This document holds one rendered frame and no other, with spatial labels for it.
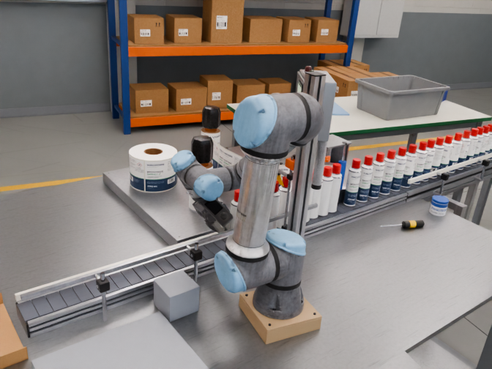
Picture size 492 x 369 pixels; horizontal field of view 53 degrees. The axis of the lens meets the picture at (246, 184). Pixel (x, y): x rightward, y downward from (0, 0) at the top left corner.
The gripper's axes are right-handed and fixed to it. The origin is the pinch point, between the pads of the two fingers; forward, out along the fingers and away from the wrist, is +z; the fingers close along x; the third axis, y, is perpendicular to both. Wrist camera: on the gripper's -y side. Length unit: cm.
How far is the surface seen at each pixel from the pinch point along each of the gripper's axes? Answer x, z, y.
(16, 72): -11, 58, 447
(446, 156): -113, 59, -1
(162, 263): 23.5, -7.2, 1.8
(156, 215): 12.1, -0.7, 31.2
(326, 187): -43.2, 15.8, -1.8
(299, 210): -20.7, -1.6, -16.3
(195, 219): 2.1, 5.1, 21.3
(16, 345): 67, -27, -6
